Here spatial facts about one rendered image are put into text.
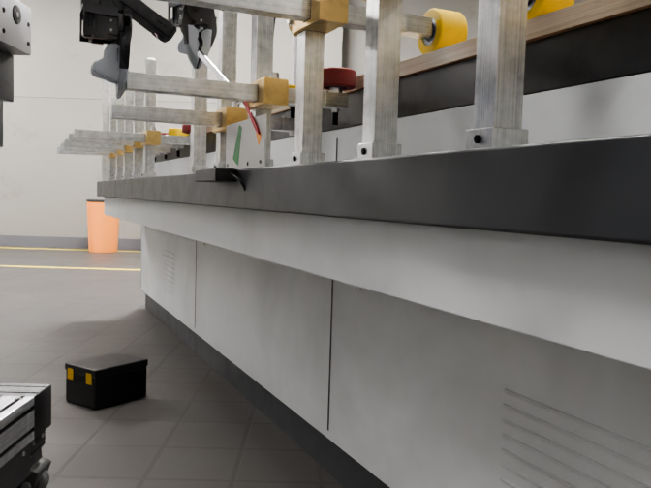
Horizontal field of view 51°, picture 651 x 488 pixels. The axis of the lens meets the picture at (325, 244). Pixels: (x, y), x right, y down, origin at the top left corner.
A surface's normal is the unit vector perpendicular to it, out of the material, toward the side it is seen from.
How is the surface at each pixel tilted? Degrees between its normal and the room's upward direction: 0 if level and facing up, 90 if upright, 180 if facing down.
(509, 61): 90
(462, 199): 90
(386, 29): 90
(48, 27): 90
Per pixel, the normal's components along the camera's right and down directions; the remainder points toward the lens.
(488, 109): -0.91, 0.00
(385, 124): 0.41, 0.07
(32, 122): 0.01, 0.07
